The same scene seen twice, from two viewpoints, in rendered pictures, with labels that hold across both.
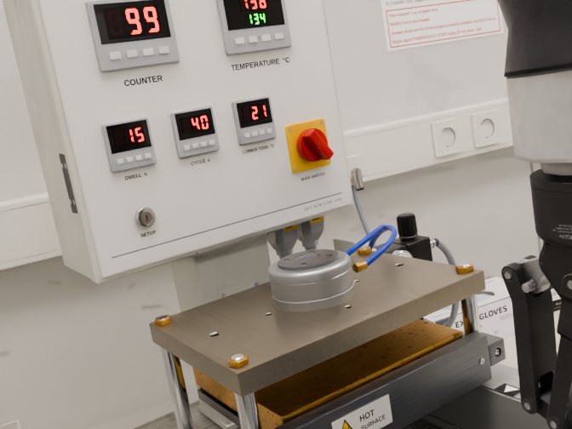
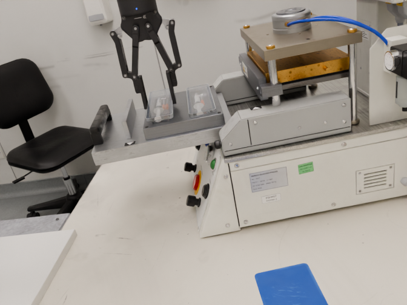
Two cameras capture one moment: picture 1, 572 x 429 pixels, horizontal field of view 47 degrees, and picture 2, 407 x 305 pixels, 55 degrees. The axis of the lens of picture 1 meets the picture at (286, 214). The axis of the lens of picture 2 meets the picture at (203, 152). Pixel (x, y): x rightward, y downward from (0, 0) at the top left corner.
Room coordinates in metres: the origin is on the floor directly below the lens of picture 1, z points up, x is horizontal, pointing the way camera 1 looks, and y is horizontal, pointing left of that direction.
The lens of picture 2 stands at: (0.84, -0.85, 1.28)
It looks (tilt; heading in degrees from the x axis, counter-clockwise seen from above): 26 degrees down; 122
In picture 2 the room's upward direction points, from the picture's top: 12 degrees counter-clockwise
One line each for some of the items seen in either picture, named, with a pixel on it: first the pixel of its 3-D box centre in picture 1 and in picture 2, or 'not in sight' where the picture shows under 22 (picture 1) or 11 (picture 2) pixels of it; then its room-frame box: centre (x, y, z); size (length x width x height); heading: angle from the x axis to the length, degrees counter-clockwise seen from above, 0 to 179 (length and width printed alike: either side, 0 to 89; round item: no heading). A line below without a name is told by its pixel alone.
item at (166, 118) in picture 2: not in sight; (160, 106); (0.34, -0.17, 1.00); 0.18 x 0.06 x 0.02; 121
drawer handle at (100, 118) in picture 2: not in sight; (101, 123); (0.22, -0.24, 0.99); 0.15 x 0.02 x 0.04; 121
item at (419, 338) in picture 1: (328, 336); (294, 51); (0.60, -0.02, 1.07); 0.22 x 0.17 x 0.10; 121
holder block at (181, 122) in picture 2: not in sight; (182, 109); (0.38, -0.15, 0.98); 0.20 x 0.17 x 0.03; 121
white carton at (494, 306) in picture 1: (469, 315); not in sight; (1.18, -0.31, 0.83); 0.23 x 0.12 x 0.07; 110
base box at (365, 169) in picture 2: not in sight; (300, 149); (0.60, -0.03, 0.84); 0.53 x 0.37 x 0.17; 31
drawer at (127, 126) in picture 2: not in sight; (163, 118); (0.34, -0.17, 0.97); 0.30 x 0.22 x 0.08; 31
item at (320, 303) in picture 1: (316, 309); (310, 40); (0.64, -0.01, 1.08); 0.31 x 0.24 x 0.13; 121
